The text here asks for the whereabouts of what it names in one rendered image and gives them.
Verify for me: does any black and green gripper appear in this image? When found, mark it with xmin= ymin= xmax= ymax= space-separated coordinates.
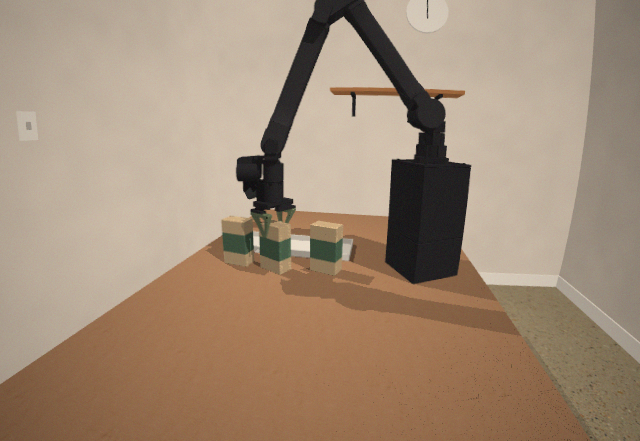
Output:
xmin=250 ymin=181 xmax=296 ymax=238

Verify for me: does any white rectangular tray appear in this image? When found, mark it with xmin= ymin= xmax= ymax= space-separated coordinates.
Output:
xmin=253 ymin=231 xmax=353 ymax=261

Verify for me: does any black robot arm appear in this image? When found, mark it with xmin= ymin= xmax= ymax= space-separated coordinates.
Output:
xmin=236 ymin=0 xmax=449 ymax=202

